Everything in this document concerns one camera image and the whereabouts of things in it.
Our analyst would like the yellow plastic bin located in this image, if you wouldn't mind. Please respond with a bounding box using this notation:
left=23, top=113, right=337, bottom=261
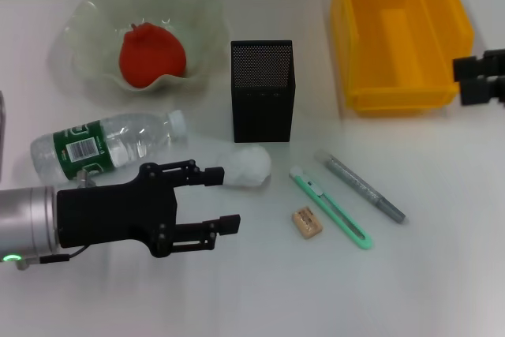
left=330, top=0, right=476, bottom=118

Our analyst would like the pale green glass fruit plate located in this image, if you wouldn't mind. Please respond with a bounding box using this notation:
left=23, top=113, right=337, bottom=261
left=62, top=0, right=232, bottom=103

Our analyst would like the left gripper cable with plug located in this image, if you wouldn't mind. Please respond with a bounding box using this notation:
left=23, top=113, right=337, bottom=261
left=13, top=245, right=88, bottom=271

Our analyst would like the black mesh pen holder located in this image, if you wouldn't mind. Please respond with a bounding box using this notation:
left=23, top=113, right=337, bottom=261
left=230, top=39, right=296, bottom=144

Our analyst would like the silver left wrist connector knob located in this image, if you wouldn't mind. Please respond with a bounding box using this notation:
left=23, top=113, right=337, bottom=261
left=75, top=169, right=96, bottom=189

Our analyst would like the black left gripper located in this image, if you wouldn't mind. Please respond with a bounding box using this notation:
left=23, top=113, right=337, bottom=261
left=56, top=159, right=242, bottom=259

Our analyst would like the white paper ball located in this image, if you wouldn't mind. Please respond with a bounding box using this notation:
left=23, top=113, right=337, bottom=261
left=219, top=146, right=273, bottom=189

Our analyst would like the tan eraser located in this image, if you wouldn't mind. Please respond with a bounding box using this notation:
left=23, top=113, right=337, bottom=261
left=290, top=205, right=324, bottom=242

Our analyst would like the clear green-label water bottle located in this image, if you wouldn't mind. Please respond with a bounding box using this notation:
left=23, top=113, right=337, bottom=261
left=30, top=110, right=189, bottom=188

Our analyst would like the green utility knife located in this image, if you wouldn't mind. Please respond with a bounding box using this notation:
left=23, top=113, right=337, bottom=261
left=289, top=166, right=374, bottom=252

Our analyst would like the grey glitter pen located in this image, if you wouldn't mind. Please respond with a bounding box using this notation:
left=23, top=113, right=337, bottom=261
left=313, top=148, right=407, bottom=224

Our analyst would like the red tomato toy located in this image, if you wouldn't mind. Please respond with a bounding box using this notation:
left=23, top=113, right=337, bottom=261
left=119, top=23, right=188, bottom=89

